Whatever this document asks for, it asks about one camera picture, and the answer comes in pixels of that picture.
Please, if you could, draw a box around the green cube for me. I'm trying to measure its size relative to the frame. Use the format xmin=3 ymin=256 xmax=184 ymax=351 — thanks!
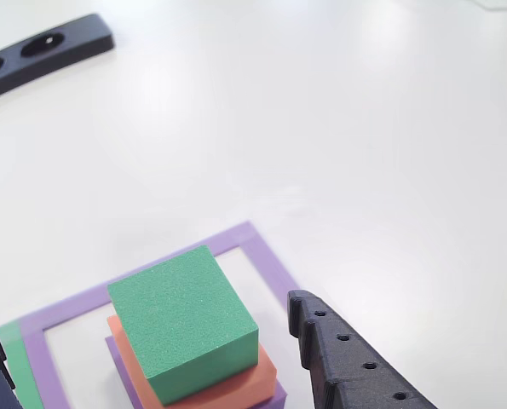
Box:
xmin=107 ymin=245 xmax=260 ymax=406

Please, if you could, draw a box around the green square frame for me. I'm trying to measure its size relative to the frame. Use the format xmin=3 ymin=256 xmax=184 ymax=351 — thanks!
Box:
xmin=0 ymin=320 xmax=45 ymax=409

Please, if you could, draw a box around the purple square frame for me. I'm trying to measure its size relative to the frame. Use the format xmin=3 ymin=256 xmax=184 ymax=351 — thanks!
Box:
xmin=18 ymin=220 xmax=302 ymax=409

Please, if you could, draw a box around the black power strip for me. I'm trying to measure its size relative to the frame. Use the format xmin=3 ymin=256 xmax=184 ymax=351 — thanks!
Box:
xmin=0 ymin=14 xmax=116 ymax=106

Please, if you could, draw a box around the purple block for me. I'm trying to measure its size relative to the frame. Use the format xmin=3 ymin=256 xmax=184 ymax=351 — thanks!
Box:
xmin=103 ymin=335 xmax=288 ymax=409

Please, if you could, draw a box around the orange cube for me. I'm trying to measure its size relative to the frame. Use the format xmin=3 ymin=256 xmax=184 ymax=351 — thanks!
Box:
xmin=106 ymin=314 xmax=279 ymax=409

